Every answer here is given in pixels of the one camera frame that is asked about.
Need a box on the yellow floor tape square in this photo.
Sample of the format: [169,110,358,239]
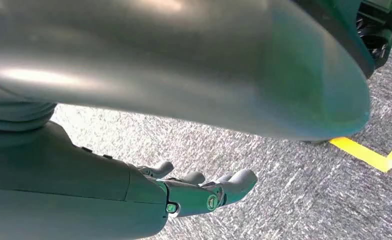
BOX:
[328,131,392,174]

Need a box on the black robot leg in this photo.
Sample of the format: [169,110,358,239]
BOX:
[292,0,392,80]

